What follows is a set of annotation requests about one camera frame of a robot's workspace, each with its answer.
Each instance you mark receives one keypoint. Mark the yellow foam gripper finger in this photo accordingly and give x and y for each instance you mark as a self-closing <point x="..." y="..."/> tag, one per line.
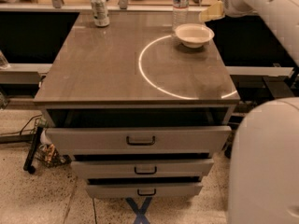
<point x="212" y="13"/>

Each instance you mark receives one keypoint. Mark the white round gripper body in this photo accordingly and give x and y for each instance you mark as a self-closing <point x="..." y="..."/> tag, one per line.
<point x="234" y="4"/>

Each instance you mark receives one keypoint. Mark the white paper bowl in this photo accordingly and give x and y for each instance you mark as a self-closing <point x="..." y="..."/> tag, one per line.
<point x="194" y="35"/>

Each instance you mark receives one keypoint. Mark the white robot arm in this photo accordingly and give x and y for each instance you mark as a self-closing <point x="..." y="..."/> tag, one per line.
<point x="264" y="165"/>

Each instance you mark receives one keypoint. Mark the clear plastic water bottle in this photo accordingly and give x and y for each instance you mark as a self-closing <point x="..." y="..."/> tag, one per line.
<point x="180" y="12"/>

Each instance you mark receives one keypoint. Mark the black office chair base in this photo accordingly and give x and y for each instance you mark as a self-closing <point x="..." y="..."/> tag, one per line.
<point x="257" y="88"/>

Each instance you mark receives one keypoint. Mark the silver green soda can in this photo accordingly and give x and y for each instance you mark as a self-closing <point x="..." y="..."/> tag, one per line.
<point x="100" y="13"/>

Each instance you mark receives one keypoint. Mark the grey drawer cabinet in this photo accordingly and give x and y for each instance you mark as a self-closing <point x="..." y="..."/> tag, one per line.
<point x="135" y="74"/>

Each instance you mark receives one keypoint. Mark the top grey drawer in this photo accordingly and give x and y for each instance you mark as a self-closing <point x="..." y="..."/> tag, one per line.
<point x="161" y="140"/>

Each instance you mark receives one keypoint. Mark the grey drawer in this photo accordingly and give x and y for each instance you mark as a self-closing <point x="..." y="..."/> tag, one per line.
<point x="141" y="169"/>
<point x="161" y="140"/>
<point x="144" y="190"/>

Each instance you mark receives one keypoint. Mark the middle grey drawer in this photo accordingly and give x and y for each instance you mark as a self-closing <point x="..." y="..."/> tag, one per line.
<point x="141" y="169"/>

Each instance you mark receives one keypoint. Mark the bottom grey drawer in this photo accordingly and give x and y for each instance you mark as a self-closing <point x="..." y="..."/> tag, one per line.
<point x="144" y="190"/>

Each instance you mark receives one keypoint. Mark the blue tape cross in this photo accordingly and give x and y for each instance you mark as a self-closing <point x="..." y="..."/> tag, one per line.
<point x="140" y="211"/>

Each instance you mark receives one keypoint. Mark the black wheeled cart leg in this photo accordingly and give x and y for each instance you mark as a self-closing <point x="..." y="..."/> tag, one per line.
<point x="28" y="166"/>

